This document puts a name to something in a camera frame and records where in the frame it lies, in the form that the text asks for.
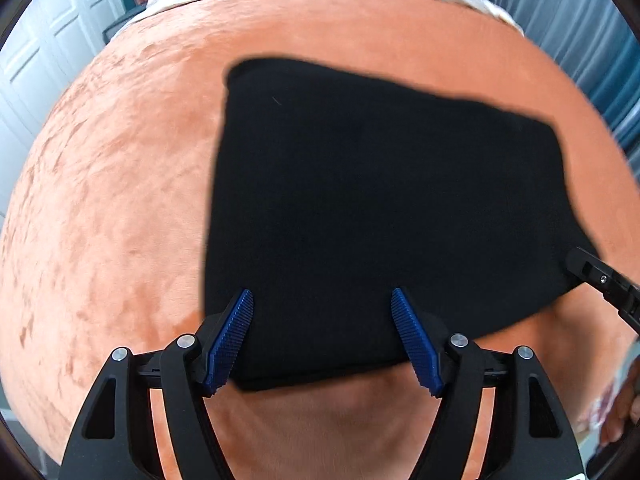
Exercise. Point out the black pants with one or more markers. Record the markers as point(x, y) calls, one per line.
point(375, 185)

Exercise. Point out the orange blanket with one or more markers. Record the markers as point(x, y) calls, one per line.
point(125, 185)

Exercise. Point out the blue-grey curtain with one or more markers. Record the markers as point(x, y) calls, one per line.
point(575, 35)

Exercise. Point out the white panelled wardrobe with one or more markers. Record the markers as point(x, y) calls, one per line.
point(45, 50)

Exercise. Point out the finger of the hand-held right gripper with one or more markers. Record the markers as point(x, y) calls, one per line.
point(590, 267)

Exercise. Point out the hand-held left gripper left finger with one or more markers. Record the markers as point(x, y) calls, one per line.
point(230, 340)

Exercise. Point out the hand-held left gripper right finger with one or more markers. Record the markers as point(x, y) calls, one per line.
point(417, 340)

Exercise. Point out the person's right hand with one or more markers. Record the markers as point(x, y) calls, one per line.
point(620, 410)

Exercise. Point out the dark bedside table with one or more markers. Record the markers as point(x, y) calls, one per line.
point(120, 25)

